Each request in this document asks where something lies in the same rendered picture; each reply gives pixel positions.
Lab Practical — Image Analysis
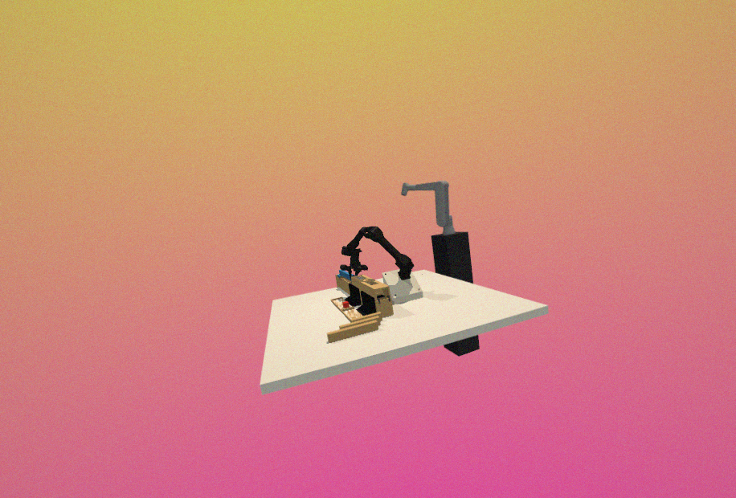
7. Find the tan rectangular bar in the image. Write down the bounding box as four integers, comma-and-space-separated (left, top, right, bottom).
339, 316, 381, 329

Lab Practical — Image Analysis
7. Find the tan wooden bar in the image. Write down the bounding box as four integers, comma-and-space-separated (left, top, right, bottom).
350, 312, 382, 323

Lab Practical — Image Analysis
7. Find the light orange long bar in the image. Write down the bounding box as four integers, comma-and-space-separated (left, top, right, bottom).
327, 320, 378, 343

